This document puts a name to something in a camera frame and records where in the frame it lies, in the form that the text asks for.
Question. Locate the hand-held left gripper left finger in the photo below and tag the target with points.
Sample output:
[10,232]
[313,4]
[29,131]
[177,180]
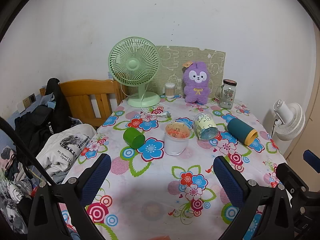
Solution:
[96,177]

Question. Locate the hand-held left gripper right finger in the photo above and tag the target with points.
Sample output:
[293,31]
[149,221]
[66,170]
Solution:
[228,180]

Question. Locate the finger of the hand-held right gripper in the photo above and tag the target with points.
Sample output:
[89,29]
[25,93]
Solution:
[312,157]
[292,177]

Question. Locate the white cup with orange inside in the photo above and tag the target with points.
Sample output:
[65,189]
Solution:
[176,142]

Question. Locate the green plastic cup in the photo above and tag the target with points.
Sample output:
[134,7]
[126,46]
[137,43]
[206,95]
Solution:
[133,137]

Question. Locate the clear printed plastic cup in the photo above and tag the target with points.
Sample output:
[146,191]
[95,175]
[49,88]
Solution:
[205,127]

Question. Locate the white standing fan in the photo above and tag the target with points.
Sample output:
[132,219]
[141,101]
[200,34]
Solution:
[291,122]

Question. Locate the white printed shirt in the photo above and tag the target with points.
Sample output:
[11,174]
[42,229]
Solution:
[62,152]

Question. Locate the teal tumbler with yellow rim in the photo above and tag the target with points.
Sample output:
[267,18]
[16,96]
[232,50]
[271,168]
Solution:
[240,130]

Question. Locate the floral tablecloth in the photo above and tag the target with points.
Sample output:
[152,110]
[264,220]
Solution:
[155,187]

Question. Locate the pile of clothes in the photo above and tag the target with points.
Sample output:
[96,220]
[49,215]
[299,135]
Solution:
[47,127]

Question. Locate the glass jar mug with lid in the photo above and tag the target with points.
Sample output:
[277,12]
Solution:
[226,95]

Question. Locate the printed blanket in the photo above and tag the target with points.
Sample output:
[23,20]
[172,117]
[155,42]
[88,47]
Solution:
[12,195]

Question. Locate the blue-grey cloth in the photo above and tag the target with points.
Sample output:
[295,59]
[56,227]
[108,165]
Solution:
[48,98]

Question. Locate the purple plush toy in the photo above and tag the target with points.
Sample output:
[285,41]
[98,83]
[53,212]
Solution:
[196,85]

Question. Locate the cotton swab jar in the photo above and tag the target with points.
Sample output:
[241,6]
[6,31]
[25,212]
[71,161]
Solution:
[169,91]

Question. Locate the green desk fan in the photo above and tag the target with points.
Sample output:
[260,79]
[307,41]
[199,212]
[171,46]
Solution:
[132,63]

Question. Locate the grey-green patterned board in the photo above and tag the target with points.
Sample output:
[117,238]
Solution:
[170,62]

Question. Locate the wall socket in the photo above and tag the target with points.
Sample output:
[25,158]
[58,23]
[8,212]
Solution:
[29,100]

